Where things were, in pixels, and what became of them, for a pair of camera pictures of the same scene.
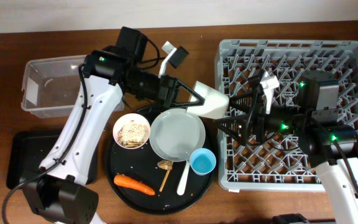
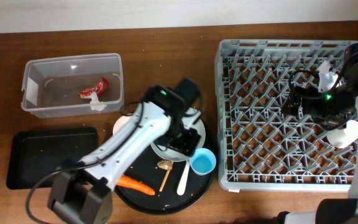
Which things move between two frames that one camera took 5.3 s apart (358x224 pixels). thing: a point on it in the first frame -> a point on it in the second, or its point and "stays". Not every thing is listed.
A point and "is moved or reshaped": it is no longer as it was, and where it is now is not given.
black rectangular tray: x=28 y=151 stays
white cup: x=215 y=104 is moved or reshaped
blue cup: x=202 y=161 stays
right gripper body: x=262 y=122 -> x=314 y=102
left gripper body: x=164 y=96 -> x=184 y=140
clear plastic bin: x=50 y=86 stays
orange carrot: x=127 y=182 stays
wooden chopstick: x=164 y=181 stays
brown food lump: x=165 y=164 stays
